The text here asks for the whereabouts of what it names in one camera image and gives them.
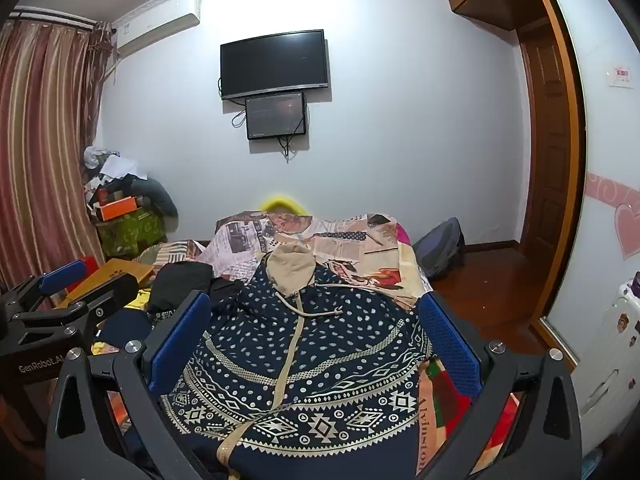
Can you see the wooden lap table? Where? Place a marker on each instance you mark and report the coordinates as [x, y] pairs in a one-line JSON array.
[[112, 272]]

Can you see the white crumpled cloth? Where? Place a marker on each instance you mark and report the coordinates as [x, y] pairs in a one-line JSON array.
[[97, 157]]

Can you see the green patterned bag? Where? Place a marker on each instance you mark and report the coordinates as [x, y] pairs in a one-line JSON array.
[[130, 232]]

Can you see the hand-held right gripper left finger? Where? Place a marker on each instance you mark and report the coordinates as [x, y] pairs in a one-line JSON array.
[[176, 341]]

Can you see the white refrigerator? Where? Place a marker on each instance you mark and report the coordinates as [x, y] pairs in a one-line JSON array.
[[607, 360]]

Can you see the grey backpack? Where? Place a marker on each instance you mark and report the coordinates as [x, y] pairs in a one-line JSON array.
[[440, 250]]

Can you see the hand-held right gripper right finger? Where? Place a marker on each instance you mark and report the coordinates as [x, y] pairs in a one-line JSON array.
[[450, 347]]

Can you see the striped red curtain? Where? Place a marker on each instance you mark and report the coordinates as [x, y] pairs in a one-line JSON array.
[[40, 150]]

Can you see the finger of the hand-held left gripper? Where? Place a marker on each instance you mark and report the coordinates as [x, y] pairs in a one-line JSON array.
[[62, 274], [112, 287]]

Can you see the black wall television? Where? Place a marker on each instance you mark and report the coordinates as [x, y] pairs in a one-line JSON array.
[[274, 64]]

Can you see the orange box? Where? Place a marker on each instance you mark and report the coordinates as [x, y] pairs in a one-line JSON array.
[[117, 208]]

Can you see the small black wall monitor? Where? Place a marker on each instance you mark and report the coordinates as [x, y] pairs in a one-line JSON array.
[[276, 116]]

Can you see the white air conditioner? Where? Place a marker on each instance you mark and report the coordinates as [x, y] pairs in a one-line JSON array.
[[157, 22]]

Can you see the small wall sticker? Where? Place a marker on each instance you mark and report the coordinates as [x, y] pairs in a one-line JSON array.
[[620, 76]]

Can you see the newspaper print blanket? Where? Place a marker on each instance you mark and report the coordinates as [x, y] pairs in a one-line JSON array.
[[350, 250]]

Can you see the navy patterned hoodie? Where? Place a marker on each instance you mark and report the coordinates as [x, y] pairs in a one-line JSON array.
[[320, 360]]

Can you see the brown wooden door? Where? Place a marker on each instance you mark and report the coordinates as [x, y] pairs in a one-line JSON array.
[[545, 150]]

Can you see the dark navy cloth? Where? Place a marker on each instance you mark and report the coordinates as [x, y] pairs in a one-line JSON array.
[[127, 330]]

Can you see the pink heart wall decal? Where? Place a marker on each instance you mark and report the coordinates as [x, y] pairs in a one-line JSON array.
[[627, 232]]

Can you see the black clothes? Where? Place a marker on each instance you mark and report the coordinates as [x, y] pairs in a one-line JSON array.
[[180, 282]]

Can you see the yellow plastic object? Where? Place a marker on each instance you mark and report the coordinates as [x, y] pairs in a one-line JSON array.
[[280, 202]]

